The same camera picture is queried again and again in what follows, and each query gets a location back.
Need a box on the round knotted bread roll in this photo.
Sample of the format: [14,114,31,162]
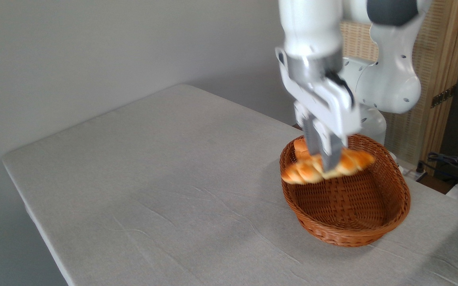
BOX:
[294,138,311,161]

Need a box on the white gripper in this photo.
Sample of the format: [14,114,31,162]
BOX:
[276,48,361,171]

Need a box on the long braided bread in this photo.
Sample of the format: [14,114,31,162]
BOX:
[281,148,375,185]

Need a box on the dark metal screen hinge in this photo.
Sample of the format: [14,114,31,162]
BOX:
[431,85,456,108]

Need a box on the black cable bundle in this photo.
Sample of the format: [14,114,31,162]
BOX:
[418,152,458,188]

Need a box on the brown wicker basket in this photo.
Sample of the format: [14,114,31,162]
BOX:
[279,134,411,247]

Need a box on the grey tablecloth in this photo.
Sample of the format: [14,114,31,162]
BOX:
[2,83,458,286]

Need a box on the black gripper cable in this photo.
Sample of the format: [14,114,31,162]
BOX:
[324,71,355,108]

